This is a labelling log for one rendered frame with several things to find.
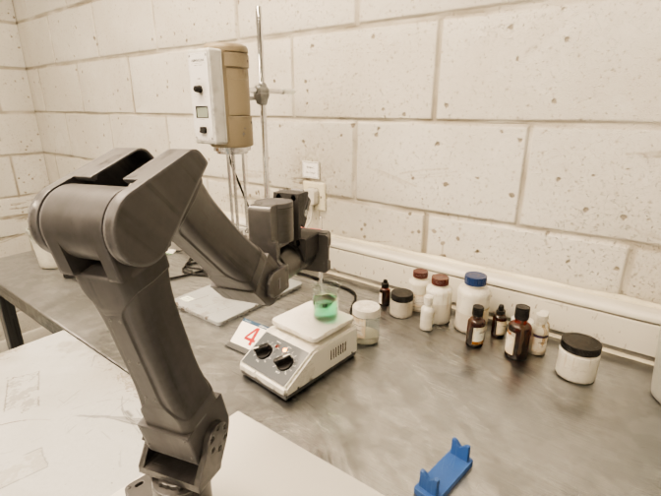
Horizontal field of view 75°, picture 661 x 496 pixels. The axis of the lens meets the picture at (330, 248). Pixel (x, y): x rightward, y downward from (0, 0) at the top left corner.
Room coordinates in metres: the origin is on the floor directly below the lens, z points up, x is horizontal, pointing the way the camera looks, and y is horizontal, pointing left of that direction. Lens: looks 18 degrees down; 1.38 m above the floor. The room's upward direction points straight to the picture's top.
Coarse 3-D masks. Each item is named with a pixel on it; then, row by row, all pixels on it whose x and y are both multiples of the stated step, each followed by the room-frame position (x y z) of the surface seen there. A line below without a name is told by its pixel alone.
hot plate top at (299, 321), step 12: (288, 312) 0.78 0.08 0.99; (300, 312) 0.78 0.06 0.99; (312, 312) 0.78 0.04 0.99; (276, 324) 0.74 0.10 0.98; (288, 324) 0.74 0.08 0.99; (300, 324) 0.74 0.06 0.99; (312, 324) 0.74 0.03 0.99; (324, 324) 0.74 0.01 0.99; (336, 324) 0.74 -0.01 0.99; (300, 336) 0.70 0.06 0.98; (312, 336) 0.69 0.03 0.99; (324, 336) 0.70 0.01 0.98
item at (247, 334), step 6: (246, 324) 0.84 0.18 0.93; (240, 330) 0.83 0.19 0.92; (246, 330) 0.82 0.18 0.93; (252, 330) 0.82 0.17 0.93; (258, 330) 0.81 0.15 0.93; (264, 330) 0.81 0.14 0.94; (234, 336) 0.82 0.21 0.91; (240, 336) 0.82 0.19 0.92; (246, 336) 0.81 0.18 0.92; (252, 336) 0.81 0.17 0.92; (258, 336) 0.80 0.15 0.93; (246, 342) 0.80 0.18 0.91; (252, 342) 0.79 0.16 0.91
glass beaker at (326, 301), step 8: (328, 280) 0.78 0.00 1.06; (328, 288) 0.78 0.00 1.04; (336, 288) 0.74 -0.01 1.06; (320, 296) 0.74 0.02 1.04; (328, 296) 0.74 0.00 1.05; (336, 296) 0.75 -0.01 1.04; (320, 304) 0.74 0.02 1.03; (328, 304) 0.74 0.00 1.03; (336, 304) 0.75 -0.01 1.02; (320, 312) 0.74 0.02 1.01; (328, 312) 0.74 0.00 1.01; (336, 312) 0.75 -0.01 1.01; (320, 320) 0.74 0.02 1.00; (328, 320) 0.74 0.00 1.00
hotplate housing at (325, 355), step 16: (288, 336) 0.72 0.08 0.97; (336, 336) 0.72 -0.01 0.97; (352, 336) 0.75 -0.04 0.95; (320, 352) 0.68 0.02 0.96; (336, 352) 0.72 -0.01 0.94; (352, 352) 0.75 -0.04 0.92; (240, 368) 0.70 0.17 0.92; (304, 368) 0.65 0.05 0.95; (320, 368) 0.68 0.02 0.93; (272, 384) 0.64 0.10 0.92; (288, 384) 0.63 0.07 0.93; (304, 384) 0.65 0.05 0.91
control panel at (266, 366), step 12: (264, 336) 0.74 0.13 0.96; (252, 348) 0.72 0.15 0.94; (276, 348) 0.70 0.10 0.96; (288, 348) 0.69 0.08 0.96; (300, 348) 0.68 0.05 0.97; (252, 360) 0.69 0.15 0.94; (264, 360) 0.68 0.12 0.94; (300, 360) 0.66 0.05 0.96; (264, 372) 0.66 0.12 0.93; (276, 372) 0.65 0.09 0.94; (288, 372) 0.65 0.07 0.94
